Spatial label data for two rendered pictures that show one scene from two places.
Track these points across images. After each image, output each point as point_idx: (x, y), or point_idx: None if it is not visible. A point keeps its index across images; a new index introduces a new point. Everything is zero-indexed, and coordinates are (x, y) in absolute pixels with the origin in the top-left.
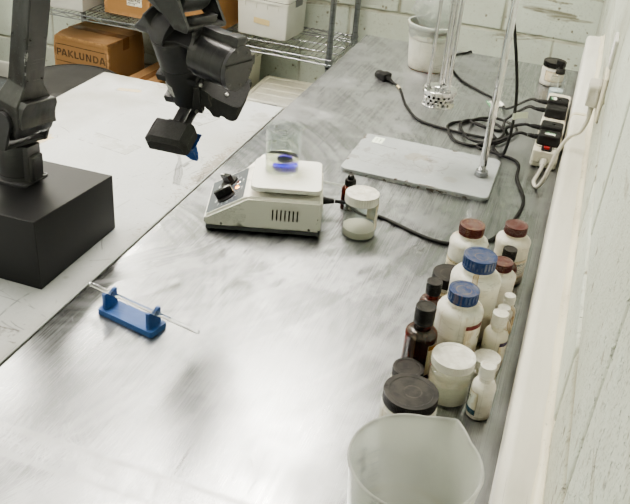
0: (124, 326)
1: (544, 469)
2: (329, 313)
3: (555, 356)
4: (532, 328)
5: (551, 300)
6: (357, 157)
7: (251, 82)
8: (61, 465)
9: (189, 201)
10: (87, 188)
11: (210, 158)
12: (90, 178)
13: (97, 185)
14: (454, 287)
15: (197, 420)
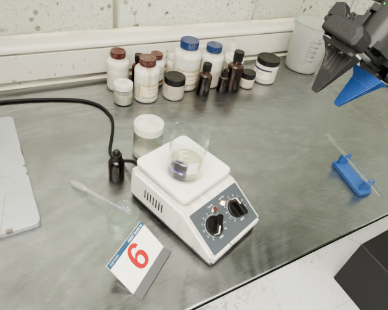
0: None
1: (268, 20)
2: (236, 123)
3: (217, 25)
4: (207, 32)
5: (181, 30)
6: None
7: (326, 15)
8: None
9: (239, 275)
10: None
11: None
12: (387, 248)
13: (380, 233)
14: (218, 47)
15: (337, 120)
